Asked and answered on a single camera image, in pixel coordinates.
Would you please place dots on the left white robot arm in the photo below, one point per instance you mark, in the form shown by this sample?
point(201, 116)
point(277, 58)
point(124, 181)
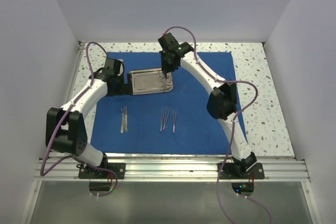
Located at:
point(65, 126)

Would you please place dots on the steel forceps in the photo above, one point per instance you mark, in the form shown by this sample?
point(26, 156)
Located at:
point(164, 78)

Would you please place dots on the blue surgical cloth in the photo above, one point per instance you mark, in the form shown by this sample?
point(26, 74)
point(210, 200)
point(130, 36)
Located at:
point(196, 132)

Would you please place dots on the steel tweezers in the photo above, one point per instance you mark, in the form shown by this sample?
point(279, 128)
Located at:
point(167, 112)
point(174, 120)
point(162, 119)

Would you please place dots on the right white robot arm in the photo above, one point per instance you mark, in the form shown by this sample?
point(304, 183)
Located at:
point(222, 102)

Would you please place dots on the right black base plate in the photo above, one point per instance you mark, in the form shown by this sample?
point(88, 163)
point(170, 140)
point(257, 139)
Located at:
point(247, 169)

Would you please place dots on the steel surgical scissors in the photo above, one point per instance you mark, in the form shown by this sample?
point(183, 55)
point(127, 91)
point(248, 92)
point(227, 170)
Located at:
point(166, 86)

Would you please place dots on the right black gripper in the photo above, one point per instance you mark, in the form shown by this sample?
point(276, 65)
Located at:
point(166, 68)

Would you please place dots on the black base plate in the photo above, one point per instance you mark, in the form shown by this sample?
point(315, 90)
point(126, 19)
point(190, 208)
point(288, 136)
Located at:
point(105, 171)
point(247, 169)

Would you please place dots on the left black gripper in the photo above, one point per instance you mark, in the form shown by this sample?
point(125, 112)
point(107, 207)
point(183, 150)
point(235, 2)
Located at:
point(125, 88)

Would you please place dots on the steel scalpel handle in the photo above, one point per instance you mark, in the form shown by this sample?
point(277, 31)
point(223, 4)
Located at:
point(122, 124)
point(125, 119)

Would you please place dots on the aluminium front rail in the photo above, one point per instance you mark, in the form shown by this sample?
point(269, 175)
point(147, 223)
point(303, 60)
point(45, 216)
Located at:
point(204, 169)

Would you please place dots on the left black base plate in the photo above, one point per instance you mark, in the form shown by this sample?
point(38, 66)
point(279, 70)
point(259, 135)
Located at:
point(105, 171)

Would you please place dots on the steel instrument tray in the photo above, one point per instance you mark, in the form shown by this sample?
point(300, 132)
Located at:
point(146, 81)

